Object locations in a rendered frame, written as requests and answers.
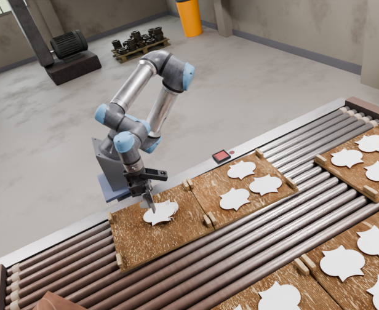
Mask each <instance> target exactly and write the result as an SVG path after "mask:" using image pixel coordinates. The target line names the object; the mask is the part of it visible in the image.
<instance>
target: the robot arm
mask: <svg viewBox="0 0 379 310"><path fill-rule="evenodd" d="M137 66H138V67H137V68H136V70H135V71H134V72H133V73H132V75H131V76H130V78H128V80H127V81H126V83H125V84H124V85H123V86H122V87H121V89H120V90H119V92H118V93H117V94H116V95H115V97H114V98H113V99H112V100H111V102H110V103H109V105H108V106H107V105H106V104H101V105H100V106H99V107H98V108H97V110H96V112H95V116H94V118H95V120H96V121H98V122H99V123H101V124H103V125H105V126H107V127H108V128H110V131H109V133H108V135H107V137H106V138H105V139H104V140H103V141H102V142H101V143H100V144H99V146H98V150H99V151H100V152H101V153H102V154H104V155H105V156H107V157H109V158H111V159H114V160H119V161H120V160H121V161H122V163H123V165H124V168H125V169H124V170H123V172H124V173H123V176H124V177H125V178H126V180H127V187H128V188H129V191H130V193H131V195H132V197H136V196H137V197H138V196H141V195H142V194H143V193H146V194H144V195H143V202H141V203H140V208H141V209H152V211H153V213H154V214H155V212H156V207H155V204H154V201H153V197H152V194H151V192H150V191H152V190H153V187H152V185H151V182H150V179H151V180H159V181H167V179H168V176H167V171H165V170H158V169H150V168H145V167H144V163H143V161H142V158H141V155H140V153H139V151H138V149H141V150H142V151H144V152H146V153H148V154H151V153H152V152H153V151H154V149H155V148H156V147H157V145H158V144H159V142H160V141H161V140H162V137H161V128H162V126H163V124H164V122H165V120H166V118H167V116H168V114H169V112H170V110H171V108H172V106H173V105H174V103H175V101H176V99H177V97H178V94H181V93H183V92H184V91H187V90H188V89H189V87H190V85H191V82H192V80H193V77H194V74H195V68H194V67H193V66H192V65H190V64H189V63H188V62H185V61H184V60H182V59H181V58H178V57H177V56H175V55H174V54H172V53H170V52H168V51H166V50H155V51H152V52H150V53H148V54H146V55H144V56H143V57H142V58H141V59H140V61H139V62H138V64H137ZM157 74H158V75H159V76H160V77H162V78H163V79H162V85H163V86H162V89H161V91H160V93H159V95H158V97H157V99H156V102H155V104H154V106H153V108H152V110H151V112H150V115H149V116H148V118H147V120H146V121H145V120H143V119H137V118H135V117H133V116H130V115H128V114H126V112H127V110H128V109H129V108H130V106H131V105H132V103H133V102H134V101H135V99H136V98H137V97H138V95H139V94H140V92H141V91H142V90H143V88H144V87H145V86H146V84H147V83H148V81H149V80H150V79H151V78H153V77H155V75H157Z"/></svg>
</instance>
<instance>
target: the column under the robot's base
mask: <svg viewBox="0 0 379 310"><path fill-rule="evenodd" d="M97 178H98V181H99V184H100V187H101V189H102V192H103V195H104V198H105V201H106V203H109V202H111V201H113V200H115V199H117V200H118V202H120V201H122V200H124V199H126V198H128V197H130V196H132V195H131V193H130V191H129V188H128V187H127V186H125V187H123V188H121V189H118V190H116V191H113V190H112V189H111V186H110V184H109V183H108V180H107V179H106V177H105V174H104V173H101V174H99V175H97Z"/></svg>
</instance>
